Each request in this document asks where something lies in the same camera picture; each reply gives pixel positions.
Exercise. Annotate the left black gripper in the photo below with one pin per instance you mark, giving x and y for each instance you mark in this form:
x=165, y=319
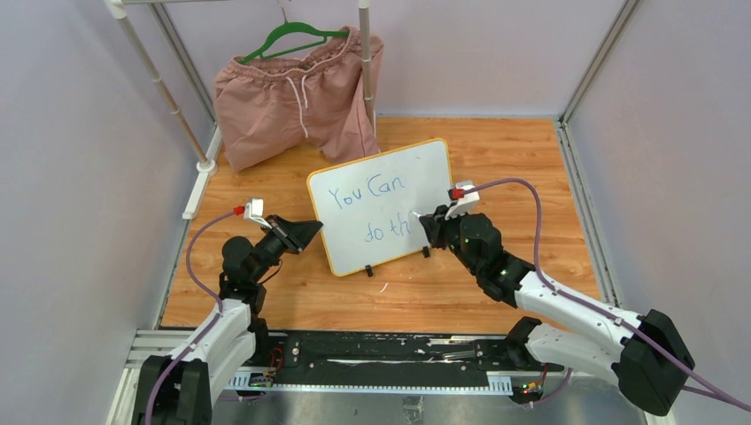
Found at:
x=295, y=236

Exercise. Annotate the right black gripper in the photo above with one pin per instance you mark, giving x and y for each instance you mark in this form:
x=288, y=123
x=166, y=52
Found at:
x=436, y=224

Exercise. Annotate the yellow framed whiteboard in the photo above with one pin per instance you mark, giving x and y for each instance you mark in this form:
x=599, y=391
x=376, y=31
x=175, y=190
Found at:
x=365, y=204

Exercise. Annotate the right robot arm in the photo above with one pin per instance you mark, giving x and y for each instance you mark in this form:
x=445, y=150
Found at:
x=643, y=355

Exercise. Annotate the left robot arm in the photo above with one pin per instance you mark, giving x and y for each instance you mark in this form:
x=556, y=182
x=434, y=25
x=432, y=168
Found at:
x=183, y=386

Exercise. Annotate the green clothes hanger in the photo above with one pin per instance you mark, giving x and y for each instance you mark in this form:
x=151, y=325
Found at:
x=315, y=37

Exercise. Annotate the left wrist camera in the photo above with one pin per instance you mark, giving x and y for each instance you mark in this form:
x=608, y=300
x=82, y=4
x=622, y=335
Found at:
x=253, y=212

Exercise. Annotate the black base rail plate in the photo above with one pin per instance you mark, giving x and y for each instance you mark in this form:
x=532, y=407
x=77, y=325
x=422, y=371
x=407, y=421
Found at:
x=377, y=362

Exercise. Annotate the pink drawstring shorts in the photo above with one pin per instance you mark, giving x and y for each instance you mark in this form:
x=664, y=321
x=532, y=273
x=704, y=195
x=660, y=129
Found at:
x=267, y=106

